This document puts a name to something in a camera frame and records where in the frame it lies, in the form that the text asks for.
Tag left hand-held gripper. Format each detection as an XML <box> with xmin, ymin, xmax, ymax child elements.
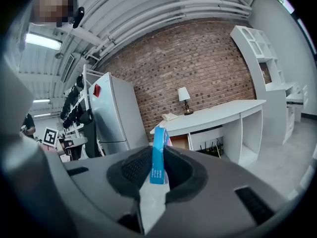
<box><xmin>42</xmin><ymin>126</ymin><xmax>59</xmax><ymax>148</ymax></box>

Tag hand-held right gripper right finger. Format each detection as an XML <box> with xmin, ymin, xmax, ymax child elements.
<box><xmin>145</xmin><ymin>144</ymin><xmax>298</xmax><ymax>238</ymax></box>

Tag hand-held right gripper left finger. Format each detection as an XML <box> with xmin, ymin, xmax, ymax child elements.
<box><xmin>44</xmin><ymin>145</ymin><xmax>155</xmax><ymax>238</ymax></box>

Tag small blue box item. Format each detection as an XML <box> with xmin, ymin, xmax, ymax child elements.
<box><xmin>149</xmin><ymin>125</ymin><xmax>172</xmax><ymax>185</ymax></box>

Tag white drawer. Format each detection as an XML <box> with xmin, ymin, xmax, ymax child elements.
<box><xmin>286</xmin><ymin>84</ymin><xmax>309</xmax><ymax>107</ymax></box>

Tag white rack with black gear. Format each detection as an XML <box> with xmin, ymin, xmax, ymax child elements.
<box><xmin>60</xmin><ymin>63</ymin><xmax>105</xmax><ymax>158</ymax></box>

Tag black hanging cloth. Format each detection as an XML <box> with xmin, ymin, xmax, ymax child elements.
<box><xmin>79</xmin><ymin>109</ymin><xmax>101</xmax><ymax>158</ymax></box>

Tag silver refrigerator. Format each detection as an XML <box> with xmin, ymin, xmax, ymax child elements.
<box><xmin>88</xmin><ymin>71</ymin><xmax>150</xmax><ymax>156</ymax></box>

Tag white desk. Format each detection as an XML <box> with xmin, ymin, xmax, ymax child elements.
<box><xmin>150</xmin><ymin>99</ymin><xmax>267</xmax><ymax>166</ymax></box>

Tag white ceiling air vent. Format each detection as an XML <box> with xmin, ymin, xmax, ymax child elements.
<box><xmin>60</xmin><ymin>53</ymin><xmax>75</xmax><ymax>83</ymax></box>

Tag white shade table lamp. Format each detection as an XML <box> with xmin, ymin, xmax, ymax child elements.
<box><xmin>177</xmin><ymin>86</ymin><xmax>194</xmax><ymax>116</ymax></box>

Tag long ceiling light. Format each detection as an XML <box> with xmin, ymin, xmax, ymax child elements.
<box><xmin>25</xmin><ymin>32</ymin><xmax>63</xmax><ymax>51</ymax></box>

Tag tall white shelf unit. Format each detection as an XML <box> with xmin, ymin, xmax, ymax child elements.
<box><xmin>229</xmin><ymin>25</ymin><xmax>309</xmax><ymax>145</ymax></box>

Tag person's head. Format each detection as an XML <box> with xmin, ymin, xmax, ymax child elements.
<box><xmin>31</xmin><ymin>0</ymin><xmax>79</xmax><ymax>27</ymax></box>

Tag white ceiling pipes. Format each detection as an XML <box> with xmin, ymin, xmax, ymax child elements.
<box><xmin>84</xmin><ymin>0</ymin><xmax>253</xmax><ymax>59</ymax></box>

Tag black router with cables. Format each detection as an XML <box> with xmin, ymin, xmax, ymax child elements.
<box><xmin>198</xmin><ymin>138</ymin><xmax>225</xmax><ymax>158</ymax></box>

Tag black head-worn camera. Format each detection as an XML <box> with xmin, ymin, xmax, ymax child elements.
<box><xmin>72</xmin><ymin>6</ymin><xmax>85</xmax><ymax>29</ymax></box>

